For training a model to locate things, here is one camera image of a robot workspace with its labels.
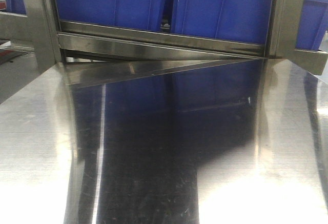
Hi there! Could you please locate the blue plastic bin middle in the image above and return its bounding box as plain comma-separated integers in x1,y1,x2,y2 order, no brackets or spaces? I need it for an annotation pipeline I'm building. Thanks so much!
170,0,272,45

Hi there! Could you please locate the stainless steel shelf rack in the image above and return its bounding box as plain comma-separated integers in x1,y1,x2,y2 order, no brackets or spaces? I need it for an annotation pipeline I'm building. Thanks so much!
1,0,327,75

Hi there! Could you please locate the blue plastic bin right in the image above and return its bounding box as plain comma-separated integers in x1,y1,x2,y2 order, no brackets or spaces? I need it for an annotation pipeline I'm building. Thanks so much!
296,0,327,51

